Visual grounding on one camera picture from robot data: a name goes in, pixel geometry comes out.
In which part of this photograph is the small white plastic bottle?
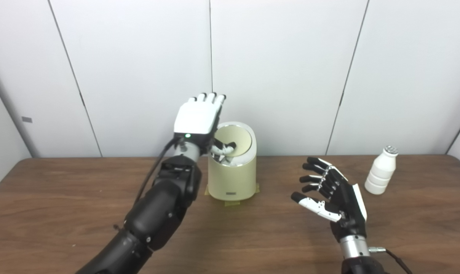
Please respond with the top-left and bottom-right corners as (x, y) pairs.
(364, 146), (399, 195)

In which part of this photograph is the cream-colored bin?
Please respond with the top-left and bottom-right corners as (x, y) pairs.
(207, 121), (257, 201)

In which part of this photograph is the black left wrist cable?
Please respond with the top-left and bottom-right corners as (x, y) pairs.
(133, 138), (179, 202)

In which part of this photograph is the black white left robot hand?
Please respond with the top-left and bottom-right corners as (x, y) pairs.
(173, 92), (237, 165)

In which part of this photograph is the round cream bin lid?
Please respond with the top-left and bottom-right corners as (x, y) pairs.
(214, 126), (252, 156)

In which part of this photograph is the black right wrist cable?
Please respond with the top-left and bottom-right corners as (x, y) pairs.
(368, 247), (413, 274)

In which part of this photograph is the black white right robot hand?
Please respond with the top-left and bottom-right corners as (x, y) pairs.
(291, 156), (367, 242)

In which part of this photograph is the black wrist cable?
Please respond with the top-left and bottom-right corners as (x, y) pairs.
(133, 138), (179, 202)
(368, 247), (413, 274)

